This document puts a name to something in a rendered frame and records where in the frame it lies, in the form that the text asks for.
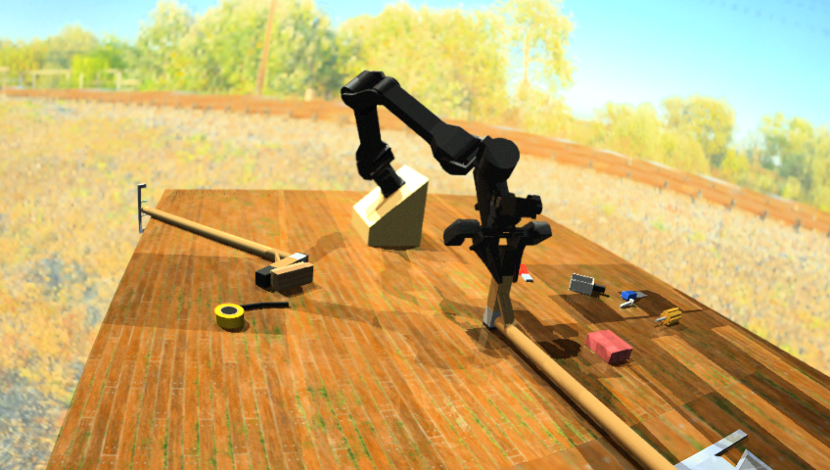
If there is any yellow ring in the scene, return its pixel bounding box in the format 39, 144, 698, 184
215, 304, 245, 329

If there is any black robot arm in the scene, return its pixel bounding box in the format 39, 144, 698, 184
340, 70, 543, 221

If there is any pink cube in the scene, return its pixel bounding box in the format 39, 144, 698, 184
584, 330, 632, 364

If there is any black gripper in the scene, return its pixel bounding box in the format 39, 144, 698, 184
443, 187, 552, 284

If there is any dark grey bent rod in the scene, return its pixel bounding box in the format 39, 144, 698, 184
240, 302, 289, 309

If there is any blue-handled scraper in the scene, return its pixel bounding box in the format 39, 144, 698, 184
621, 290, 648, 300

